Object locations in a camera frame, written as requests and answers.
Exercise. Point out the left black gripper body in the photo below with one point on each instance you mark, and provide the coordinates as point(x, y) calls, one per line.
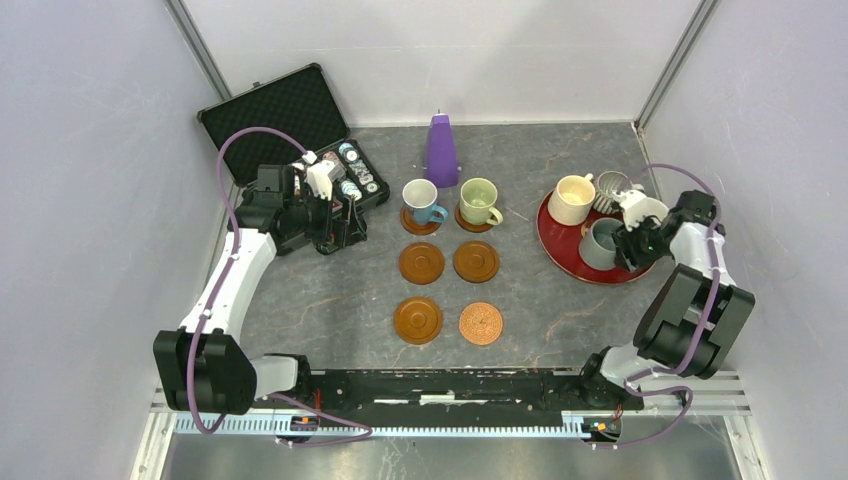
point(311, 216)

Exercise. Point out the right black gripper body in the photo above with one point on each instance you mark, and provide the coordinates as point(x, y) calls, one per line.
point(642, 246)

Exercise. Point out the grey-green mug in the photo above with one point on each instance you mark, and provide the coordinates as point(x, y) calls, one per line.
point(597, 249)

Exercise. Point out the brown wooden coaster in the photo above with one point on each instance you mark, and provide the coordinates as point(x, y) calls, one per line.
point(468, 226)
point(476, 261)
point(421, 263)
point(408, 223)

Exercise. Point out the blue white mug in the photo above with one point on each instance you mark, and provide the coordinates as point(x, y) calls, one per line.
point(420, 198)

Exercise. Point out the red round tray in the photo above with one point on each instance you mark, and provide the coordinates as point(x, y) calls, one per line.
point(561, 245)

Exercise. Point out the black poker chip case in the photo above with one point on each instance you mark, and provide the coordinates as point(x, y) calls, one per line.
point(277, 122)

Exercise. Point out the orange-brown wooden coaster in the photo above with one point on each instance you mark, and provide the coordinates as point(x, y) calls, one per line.
point(418, 320)

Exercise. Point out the light green mug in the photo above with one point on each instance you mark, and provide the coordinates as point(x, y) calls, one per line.
point(478, 198)

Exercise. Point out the woven rattan coaster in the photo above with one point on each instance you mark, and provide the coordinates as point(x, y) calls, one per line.
point(481, 323)

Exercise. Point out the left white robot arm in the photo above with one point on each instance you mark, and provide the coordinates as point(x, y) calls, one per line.
point(201, 365)

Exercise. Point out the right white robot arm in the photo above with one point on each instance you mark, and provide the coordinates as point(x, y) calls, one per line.
point(692, 323)

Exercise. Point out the grey striped mug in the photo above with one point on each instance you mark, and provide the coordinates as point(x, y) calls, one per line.
point(606, 185)

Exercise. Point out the cream yellow mug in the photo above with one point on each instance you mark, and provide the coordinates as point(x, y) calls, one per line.
point(571, 200)

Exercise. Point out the purple metronome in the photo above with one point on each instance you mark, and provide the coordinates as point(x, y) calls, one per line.
point(441, 162)

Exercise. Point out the white red-handled mug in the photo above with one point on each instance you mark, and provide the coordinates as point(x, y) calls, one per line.
point(648, 207)

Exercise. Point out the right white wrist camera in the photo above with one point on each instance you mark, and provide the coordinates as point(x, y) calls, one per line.
point(626, 200)

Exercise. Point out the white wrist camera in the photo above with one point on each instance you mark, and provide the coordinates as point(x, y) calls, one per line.
point(321, 175)
point(626, 200)

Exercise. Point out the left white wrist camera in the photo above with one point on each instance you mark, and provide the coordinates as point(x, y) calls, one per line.
point(321, 175)

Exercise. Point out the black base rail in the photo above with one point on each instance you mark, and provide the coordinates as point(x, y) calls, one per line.
point(523, 397)

